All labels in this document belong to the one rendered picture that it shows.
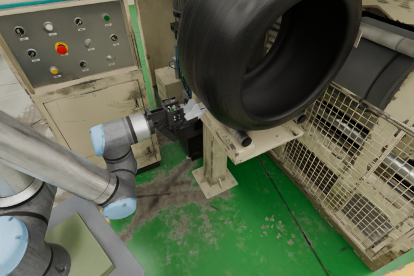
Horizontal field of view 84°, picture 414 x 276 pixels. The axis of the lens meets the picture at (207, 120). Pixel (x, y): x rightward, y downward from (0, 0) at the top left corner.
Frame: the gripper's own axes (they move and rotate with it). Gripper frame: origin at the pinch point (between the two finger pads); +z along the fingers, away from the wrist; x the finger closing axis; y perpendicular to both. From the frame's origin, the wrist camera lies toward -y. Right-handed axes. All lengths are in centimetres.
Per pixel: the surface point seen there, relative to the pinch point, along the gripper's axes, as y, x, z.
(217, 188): -101, 22, 22
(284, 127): -21.6, -5.4, 39.2
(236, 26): 32.6, -10.5, 4.1
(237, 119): 3.3, -12.4, 6.1
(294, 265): -102, -43, 37
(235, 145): -15.6, -8.2, 9.7
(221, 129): -15.6, 2.3, 9.7
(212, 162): -71, 25, 19
